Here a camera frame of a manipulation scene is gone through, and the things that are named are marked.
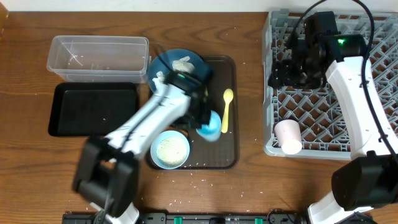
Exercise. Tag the pink plastic cup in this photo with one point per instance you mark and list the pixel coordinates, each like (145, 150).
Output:
(288, 135)

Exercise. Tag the black plastic tray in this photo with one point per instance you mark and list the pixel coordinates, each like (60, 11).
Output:
(91, 109)

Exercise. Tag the white rice pile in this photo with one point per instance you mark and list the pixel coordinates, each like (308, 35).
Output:
(172, 151)

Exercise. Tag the orange carrot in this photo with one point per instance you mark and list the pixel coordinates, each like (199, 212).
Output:
(183, 131)

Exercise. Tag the crumpled white tissue ball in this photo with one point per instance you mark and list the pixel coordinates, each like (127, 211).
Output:
(183, 65)

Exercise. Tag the dark blue plate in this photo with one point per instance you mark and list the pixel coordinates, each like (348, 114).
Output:
(163, 62)

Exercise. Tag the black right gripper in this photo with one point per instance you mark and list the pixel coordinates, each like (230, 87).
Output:
(281, 76)

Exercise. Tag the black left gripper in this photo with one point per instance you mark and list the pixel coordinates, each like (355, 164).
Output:
(185, 122)

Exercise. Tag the yellow plastic spoon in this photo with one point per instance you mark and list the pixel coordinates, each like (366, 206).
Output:
(228, 97)

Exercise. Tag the clear plastic bin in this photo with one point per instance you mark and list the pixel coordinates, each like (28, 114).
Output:
(99, 58)

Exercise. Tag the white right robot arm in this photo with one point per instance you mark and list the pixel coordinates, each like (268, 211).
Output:
(368, 180)

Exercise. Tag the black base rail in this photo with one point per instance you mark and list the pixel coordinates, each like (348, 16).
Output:
(202, 218)

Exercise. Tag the blue plastic cup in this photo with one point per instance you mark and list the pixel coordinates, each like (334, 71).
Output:
(211, 132)

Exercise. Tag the white tissue long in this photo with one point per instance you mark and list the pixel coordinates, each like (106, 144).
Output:
(159, 79)

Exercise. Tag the grey dishwasher rack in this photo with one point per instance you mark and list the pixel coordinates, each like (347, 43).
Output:
(323, 130)

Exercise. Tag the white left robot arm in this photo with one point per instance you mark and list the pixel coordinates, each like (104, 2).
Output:
(107, 172)

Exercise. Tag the brown serving tray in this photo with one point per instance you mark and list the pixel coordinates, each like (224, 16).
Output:
(223, 153)

